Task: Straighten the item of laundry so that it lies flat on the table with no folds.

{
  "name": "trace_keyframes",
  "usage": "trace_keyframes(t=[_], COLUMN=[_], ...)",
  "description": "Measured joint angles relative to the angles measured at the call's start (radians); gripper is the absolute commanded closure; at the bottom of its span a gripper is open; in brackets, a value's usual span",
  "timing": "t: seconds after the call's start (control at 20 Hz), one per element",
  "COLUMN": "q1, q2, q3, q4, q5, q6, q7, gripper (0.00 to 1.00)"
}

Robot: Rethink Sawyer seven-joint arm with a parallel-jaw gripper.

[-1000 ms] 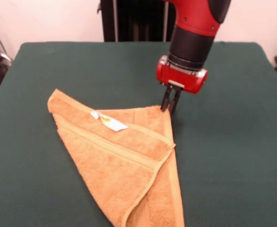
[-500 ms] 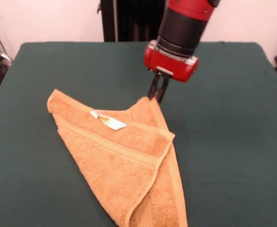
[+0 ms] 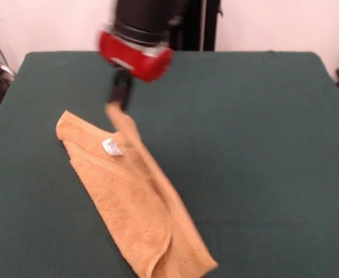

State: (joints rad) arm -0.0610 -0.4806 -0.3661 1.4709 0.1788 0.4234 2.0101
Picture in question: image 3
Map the tan terry towel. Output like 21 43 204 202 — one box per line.
55 103 219 278

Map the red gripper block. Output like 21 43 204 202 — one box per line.
97 25 175 111

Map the dark green tablecloth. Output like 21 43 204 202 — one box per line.
0 51 339 278

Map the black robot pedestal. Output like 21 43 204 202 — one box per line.
169 0 224 52

